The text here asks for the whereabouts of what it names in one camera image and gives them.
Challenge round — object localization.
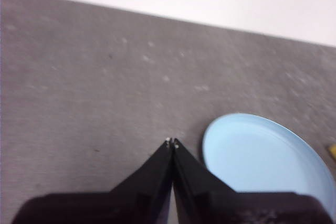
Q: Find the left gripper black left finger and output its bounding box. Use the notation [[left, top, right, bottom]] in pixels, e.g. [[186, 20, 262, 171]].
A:
[[12, 136, 174, 224]]

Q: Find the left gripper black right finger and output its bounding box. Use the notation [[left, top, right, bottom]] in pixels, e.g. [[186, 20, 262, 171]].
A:
[[173, 137, 334, 224]]

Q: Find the light blue round plate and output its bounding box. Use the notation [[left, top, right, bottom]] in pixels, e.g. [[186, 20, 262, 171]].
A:
[[202, 113, 336, 219]]

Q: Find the yellow sponge with green pad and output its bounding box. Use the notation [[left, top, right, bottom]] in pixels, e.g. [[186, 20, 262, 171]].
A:
[[326, 144, 336, 161]]

